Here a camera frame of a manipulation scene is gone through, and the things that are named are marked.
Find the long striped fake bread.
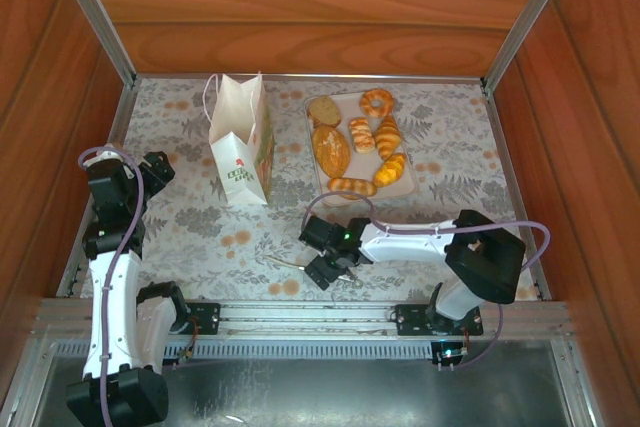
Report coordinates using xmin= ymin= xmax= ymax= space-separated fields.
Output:
xmin=327 ymin=176 xmax=378 ymax=200

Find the white printed paper bag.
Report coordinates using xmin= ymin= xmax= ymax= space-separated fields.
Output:
xmin=202 ymin=71 xmax=277 ymax=207

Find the oval brown bread loaf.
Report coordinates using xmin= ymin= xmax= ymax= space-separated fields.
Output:
xmin=311 ymin=125 xmax=352 ymax=180

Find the yellow-orange fake croissant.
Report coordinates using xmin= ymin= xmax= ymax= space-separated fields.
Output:
xmin=372 ymin=152 xmax=409 ymax=189

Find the small twisted glazed pastry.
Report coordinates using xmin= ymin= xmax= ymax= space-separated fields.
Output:
xmin=348 ymin=117 xmax=377 ymax=155

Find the golden striped fake croissant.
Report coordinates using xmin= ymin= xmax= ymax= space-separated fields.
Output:
xmin=374 ymin=114 xmax=403 ymax=162

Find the sliced round brown bread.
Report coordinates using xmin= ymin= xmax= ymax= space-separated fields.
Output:
xmin=306 ymin=94 xmax=343 ymax=129

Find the ring-shaped fake donut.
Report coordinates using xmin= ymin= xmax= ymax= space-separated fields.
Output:
xmin=359 ymin=88 xmax=396 ymax=119

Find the beige plastic tray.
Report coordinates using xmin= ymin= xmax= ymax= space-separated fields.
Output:
xmin=303 ymin=88 xmax=420 ymax=208

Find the galvanized metal sheet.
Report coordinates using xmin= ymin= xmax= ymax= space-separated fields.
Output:
xmin=14 ymin=341 xmax=601 ymax=427

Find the small controller board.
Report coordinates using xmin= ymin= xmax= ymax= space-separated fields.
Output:
xmin=432 ymin=340 xmax=471 ymax=373

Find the floral patterned tablecloth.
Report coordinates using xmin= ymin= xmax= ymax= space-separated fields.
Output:
xmin=59 ymin=74 xmax=551 ymax=303

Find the aluminium front rail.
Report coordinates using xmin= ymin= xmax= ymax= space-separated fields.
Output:
xmin=29 ymin=296 xmax=574 ymax=343

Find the slotted cable duct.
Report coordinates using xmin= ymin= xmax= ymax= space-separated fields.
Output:
xmin=54 ymin=339 xmax=436 ymax=361

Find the small wired connector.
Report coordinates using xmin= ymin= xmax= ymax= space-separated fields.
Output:
xmin=174 ymin=334 xmax=199 ymax=366

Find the aluminium frame post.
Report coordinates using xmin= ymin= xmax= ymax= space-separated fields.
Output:
xmin=479 ymin=0 xmax=584 ymax=93
xmin=47 ymin=0 xmax=139 ymax=91

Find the aluminium back rail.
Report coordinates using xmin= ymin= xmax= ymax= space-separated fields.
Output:
xmin=133 ymin=72 xmax=487 ymax=84

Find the aluminium side rail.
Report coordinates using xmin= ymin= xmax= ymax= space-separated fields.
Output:
xmin=482 ymin=84 xmax=554 ymax=301

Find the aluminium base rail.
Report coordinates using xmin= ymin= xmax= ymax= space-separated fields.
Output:
xmin=0 ymin=346 xmax=56 ymax=427
xmin=549 ymin=339 xmax=604 ymax=427

